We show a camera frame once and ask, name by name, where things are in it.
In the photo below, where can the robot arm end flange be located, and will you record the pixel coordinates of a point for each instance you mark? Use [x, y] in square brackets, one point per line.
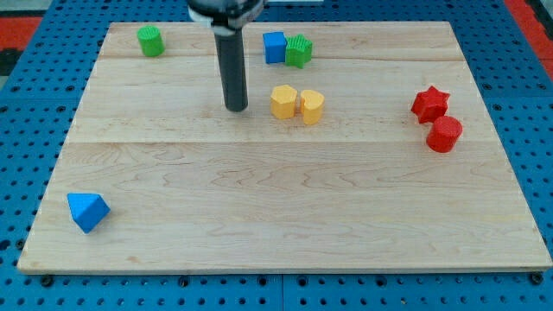
[224, 17]

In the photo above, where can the yellow hexagon block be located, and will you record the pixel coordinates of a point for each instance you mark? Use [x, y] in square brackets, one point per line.
[283, 101]

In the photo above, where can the yellow heart block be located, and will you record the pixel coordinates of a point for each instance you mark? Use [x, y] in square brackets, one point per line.
[311, 106]

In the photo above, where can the wooden board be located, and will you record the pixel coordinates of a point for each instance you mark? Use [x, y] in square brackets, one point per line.
[195, 189]

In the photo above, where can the green star block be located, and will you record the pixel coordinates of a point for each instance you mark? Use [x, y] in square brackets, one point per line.
[298, 51]

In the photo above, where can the blue cube block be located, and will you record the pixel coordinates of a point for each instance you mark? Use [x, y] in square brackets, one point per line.
[275, 45]

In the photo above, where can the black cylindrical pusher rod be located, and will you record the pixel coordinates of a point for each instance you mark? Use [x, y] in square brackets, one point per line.
[231, 58]

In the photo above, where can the red star block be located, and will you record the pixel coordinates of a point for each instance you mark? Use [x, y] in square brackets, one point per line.
[430, 105]

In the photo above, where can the green cylinder block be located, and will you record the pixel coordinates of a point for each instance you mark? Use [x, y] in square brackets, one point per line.
[150, 41]

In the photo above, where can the red cylinder block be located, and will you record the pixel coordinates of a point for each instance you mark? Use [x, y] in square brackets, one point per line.
[444, 133]

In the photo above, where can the blue triangle block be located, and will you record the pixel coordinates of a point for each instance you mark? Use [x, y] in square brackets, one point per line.
[87, 210]

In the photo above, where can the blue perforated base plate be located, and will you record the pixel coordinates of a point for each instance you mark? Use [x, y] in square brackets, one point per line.
[43, 91]

